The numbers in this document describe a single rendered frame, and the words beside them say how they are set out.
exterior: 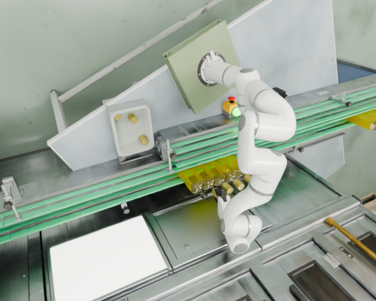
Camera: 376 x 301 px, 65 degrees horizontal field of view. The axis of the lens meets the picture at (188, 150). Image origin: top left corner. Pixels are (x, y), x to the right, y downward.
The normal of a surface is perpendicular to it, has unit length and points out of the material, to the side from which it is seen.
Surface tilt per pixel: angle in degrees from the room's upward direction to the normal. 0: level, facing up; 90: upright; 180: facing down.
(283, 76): 0
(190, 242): 90
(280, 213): 90
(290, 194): 91
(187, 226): 90
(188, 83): 4
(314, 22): 0
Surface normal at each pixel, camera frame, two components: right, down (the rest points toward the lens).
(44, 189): -0.04, -0.84
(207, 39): 0.46, 0.41
